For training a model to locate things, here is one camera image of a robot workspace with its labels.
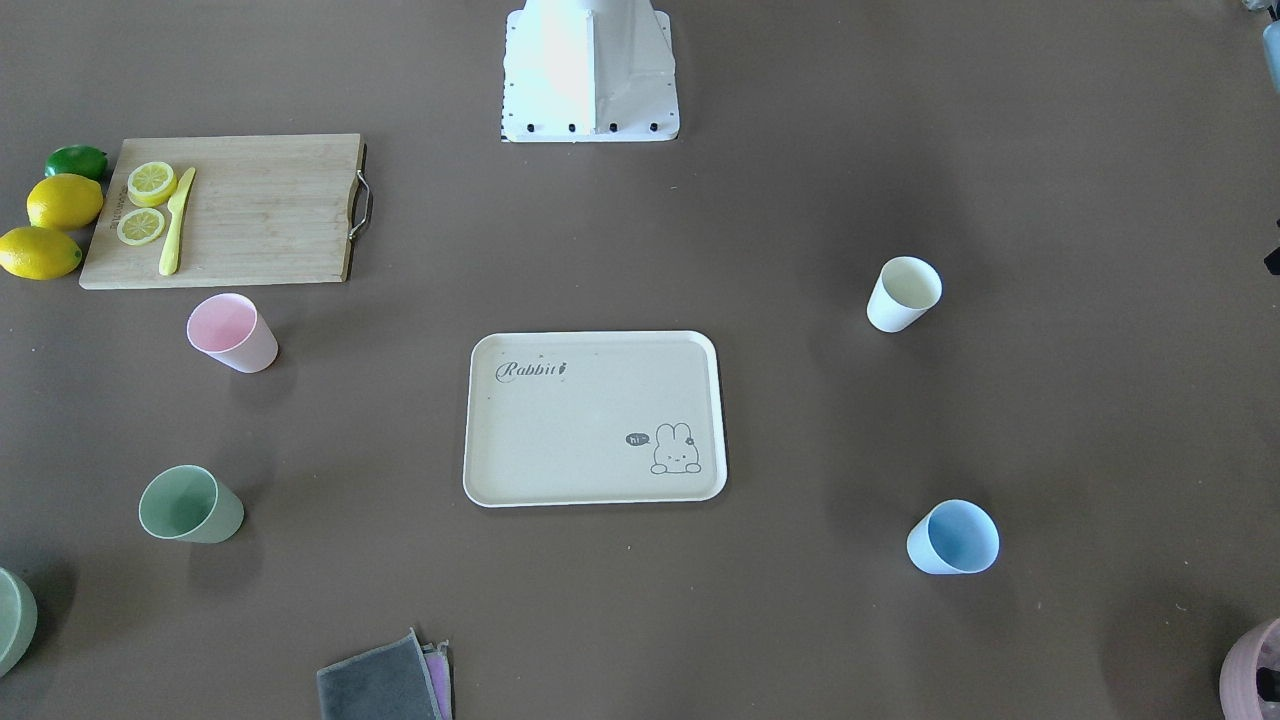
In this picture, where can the pink bowl with ice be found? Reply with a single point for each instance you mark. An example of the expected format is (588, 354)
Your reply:
(1248, 678)

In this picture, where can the cream rabbit tray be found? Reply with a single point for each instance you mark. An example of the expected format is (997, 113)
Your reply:
(568, 418)

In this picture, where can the yellow plastic knife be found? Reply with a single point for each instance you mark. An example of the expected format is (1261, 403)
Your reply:
(176, 204)

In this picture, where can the lemon half lower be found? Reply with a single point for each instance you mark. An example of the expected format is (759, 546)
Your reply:
(141, 226)

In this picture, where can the green plastic cup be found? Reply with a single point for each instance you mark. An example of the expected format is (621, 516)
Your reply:
(187, 503)

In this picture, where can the yellow lemon lower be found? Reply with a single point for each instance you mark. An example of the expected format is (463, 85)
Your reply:
(38, 253)

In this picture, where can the purple cloth underneath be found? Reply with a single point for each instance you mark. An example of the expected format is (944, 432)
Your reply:
(436, 657)

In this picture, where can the grey folded cloth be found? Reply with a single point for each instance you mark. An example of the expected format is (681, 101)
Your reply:
(390, 682)

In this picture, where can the cream white plastic cup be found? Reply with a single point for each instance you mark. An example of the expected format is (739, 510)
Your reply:
(906, 288)

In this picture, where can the green ceramic bowl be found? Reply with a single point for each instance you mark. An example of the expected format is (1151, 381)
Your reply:
(19, 616)

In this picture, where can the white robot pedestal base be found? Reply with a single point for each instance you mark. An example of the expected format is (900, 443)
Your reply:
(589, 71)

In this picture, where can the yellow lemon upper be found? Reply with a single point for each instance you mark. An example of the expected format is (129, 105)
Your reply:
(64, 202)

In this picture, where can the bamboo cutting board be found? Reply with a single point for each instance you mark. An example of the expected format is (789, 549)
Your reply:
(273, 209)

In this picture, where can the blue plastic cup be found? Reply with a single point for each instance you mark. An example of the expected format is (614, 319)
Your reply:
(955, 537)

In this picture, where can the lemon half upper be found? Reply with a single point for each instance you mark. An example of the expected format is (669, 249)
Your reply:
(151, 184)

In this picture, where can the lemon half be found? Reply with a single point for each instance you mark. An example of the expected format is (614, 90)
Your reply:
(151, 184)
(141, 226)

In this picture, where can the pink plastic cup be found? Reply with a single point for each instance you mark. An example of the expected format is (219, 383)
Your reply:
(230, 329)

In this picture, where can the yellow lemon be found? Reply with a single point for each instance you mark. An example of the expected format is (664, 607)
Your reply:
(64, 202)
(38, 253)

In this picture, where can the green lime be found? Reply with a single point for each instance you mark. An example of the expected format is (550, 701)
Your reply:
(80, 160)

